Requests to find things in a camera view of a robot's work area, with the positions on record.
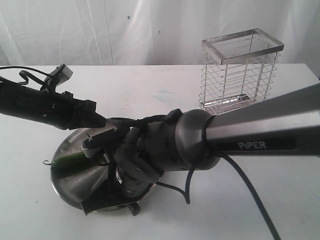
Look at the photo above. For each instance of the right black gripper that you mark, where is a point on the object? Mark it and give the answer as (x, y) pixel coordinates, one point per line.
(117, 192)

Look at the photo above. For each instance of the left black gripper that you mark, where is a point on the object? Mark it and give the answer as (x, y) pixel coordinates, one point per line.
(65, 112)

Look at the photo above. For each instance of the green cucumber piece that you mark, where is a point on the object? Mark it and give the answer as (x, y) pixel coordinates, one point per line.
(67, 161)

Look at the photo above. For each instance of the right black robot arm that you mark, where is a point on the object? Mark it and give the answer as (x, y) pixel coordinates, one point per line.
(140, 151)

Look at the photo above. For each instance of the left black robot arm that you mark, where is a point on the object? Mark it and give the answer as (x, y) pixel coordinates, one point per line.
(17, 100)

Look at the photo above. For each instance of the round stainless steel plate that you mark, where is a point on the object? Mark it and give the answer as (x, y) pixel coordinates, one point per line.
(74, 185)

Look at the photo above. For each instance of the white backdrop curtain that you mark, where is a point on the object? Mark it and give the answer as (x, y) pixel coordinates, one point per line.
(148, 32)

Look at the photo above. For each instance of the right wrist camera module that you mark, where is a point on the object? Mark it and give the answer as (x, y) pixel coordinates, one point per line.
(104, 142)

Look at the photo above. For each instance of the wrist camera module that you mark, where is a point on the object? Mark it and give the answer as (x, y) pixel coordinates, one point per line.
(104, 142)
(59, 76)

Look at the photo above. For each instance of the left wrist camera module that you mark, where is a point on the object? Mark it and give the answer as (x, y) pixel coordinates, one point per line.
(59, 76)

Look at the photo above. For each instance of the chrome wire utensil holder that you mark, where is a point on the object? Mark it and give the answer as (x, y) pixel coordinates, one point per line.
(237, 70)

